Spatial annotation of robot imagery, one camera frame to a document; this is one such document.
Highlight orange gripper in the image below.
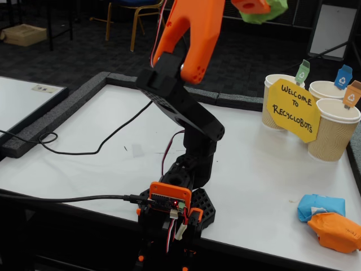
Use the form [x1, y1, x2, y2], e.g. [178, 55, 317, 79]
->
[231, 0, 272, 14]

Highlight green paper bundle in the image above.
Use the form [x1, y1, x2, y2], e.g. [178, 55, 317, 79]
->
[239, 0, 289, 25]

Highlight blue paper bundle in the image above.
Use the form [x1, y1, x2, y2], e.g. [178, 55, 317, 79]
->
[297, 193, 346, 224]

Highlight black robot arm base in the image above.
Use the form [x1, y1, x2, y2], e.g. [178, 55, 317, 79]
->
[137, 158, 217, 271]

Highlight black framed white table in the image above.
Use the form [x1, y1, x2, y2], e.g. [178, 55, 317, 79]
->
[309, 3, 359, 62]
[0, 75, 69, 146]

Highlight green recycling bin sign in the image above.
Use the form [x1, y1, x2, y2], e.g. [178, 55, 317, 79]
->
[294, 59, 311, 87]

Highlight black metal rod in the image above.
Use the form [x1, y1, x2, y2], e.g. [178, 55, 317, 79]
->
[309, 41, 350, 60]

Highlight short dark grey foam strip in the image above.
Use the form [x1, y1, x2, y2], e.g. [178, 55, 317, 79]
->
[217, 91, 265, 112]

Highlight ribbed brown paper cup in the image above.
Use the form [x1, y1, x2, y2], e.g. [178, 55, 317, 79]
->
[307, 98, 361, 162]
[309, 80, 349, 101]
[261, 73, 306, 132]

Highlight blue recycling bin sign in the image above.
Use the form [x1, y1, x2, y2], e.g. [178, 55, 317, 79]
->
[334, 64, 354, 91]

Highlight yellow handwritten welcome sign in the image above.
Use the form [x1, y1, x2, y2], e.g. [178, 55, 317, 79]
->
[266, 78, 322, 144]

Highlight orange recycling bin sign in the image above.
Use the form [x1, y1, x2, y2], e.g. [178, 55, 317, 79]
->
[342, 80, 361, 110]

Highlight gold framed blue chair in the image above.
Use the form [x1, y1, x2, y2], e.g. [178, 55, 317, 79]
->
[89, 0, 171, 53]

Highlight orange framed controller board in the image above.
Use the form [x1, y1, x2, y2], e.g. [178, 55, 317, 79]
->
[148, 181, 192, 218]

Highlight black metal table legs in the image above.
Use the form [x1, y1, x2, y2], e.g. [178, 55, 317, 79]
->
[45, 0, 74, 51]

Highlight orange paper bundle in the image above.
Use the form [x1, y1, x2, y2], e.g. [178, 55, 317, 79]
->
[307, 212, 361, 254]

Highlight small paper label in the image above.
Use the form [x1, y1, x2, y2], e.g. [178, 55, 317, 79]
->
[30, 84, 59, 94]

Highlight cardboard box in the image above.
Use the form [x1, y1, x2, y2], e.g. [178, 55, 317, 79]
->
[0, 24, 48, 47]

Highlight white red forearm servo wires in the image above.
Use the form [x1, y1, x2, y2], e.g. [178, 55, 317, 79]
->
[151, 0, 167, 68]

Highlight red servo wire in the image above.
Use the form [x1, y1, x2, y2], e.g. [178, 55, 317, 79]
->
[161, 130, 186, 177]

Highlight thin black camera cable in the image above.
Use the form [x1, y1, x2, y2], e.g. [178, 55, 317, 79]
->
[0, 100, 153, 155]

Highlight servo wires with white connector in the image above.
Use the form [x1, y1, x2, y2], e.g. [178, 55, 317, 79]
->
[165, 210, 188, 253]

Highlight thick black USB cable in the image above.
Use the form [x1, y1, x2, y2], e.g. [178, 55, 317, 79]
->
[0, 188, 153, 204]

